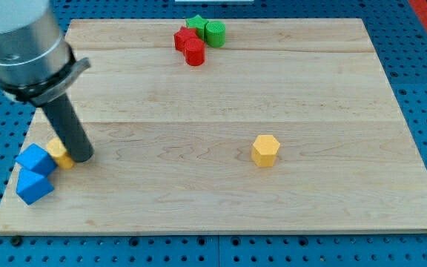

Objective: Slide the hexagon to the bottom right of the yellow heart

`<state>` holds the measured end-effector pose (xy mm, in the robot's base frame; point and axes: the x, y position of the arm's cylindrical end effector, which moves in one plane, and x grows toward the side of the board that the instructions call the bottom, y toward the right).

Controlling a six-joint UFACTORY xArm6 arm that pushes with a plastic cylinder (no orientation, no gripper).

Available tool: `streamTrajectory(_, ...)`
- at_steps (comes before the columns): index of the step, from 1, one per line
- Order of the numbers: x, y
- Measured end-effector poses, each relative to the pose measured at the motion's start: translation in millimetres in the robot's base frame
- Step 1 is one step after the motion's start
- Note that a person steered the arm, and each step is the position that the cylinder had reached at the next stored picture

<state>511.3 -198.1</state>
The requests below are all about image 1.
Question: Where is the red star block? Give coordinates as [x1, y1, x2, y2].
[173, 26, 198, 52]

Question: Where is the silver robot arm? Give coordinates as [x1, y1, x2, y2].
[0, 0, 90, 107]

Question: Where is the green star block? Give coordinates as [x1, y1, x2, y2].
[185, 15, 209, 41]

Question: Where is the blue cube block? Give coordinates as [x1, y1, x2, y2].
[16, 144, 57, 176]

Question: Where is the yellow heart block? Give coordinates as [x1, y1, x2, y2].
[46, 137, 75, 169]

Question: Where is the green cylinder block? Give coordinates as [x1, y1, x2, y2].
[205, 21, 226, 47]

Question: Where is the blue triangle block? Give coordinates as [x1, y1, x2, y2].
[16, 168, 54, 205]

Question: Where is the red cylinder block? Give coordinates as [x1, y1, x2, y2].
[184, 39, 205, 66]

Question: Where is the yellow hexagon block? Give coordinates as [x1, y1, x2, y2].
[251, 135, 280, 168]

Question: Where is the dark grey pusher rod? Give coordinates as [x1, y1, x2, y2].
[42, 93, 94, 162]

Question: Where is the wooden board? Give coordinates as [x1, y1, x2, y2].
[0, 19, 427, 236]

